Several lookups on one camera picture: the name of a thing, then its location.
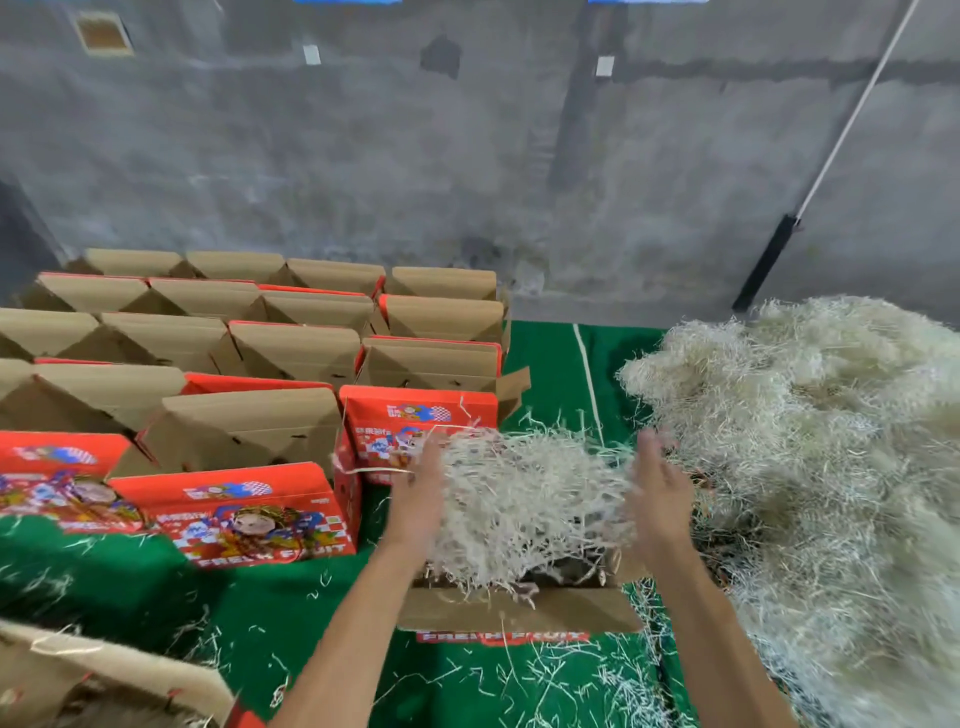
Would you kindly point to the yellow framed wall plate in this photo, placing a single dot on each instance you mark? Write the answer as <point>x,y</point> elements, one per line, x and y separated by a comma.
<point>102,33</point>

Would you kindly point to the person's left forearm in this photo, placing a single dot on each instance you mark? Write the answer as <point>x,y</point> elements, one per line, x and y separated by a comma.
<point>353,645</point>

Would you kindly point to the person's right forearm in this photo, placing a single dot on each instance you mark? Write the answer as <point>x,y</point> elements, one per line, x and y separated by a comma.
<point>720,645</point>

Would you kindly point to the group of red fruit boxes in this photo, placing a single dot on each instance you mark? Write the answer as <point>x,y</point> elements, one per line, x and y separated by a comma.
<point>225,345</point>

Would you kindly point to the handful of shredded straw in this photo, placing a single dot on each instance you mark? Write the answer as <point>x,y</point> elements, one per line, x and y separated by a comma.
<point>525,503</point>

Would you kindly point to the person's right hand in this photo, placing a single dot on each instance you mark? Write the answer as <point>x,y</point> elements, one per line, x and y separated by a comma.
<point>660,503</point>

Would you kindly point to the white pole with black grip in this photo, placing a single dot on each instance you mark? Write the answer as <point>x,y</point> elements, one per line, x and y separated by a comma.
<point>765,263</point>

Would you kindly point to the person's left hand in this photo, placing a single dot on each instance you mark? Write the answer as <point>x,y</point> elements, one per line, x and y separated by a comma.
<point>417,495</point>

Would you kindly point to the pile of shredded paper filler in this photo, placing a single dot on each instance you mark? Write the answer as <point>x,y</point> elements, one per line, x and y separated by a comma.
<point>840,480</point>

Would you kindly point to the white and blue wall poster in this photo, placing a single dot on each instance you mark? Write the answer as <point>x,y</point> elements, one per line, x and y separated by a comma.
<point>348,2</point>
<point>645,2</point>

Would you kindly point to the red printed cardboard box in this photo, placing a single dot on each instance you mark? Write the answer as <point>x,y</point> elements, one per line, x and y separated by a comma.
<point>510,608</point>
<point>90,668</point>

